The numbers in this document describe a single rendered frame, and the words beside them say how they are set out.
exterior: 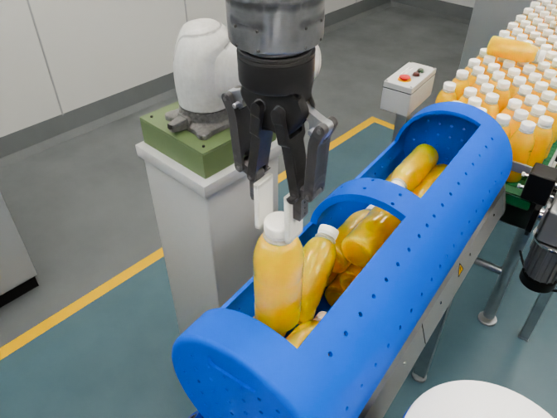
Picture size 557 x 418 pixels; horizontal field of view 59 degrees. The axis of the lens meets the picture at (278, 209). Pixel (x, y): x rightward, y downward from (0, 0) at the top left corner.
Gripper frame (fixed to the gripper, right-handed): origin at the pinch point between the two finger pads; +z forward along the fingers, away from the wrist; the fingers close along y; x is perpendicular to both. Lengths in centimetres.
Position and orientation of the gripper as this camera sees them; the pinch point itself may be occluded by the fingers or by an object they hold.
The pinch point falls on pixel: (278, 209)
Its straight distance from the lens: 59.1
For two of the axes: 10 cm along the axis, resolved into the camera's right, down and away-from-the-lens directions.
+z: 0.1, 7.7, 6.4
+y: 8.0, 3.7, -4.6
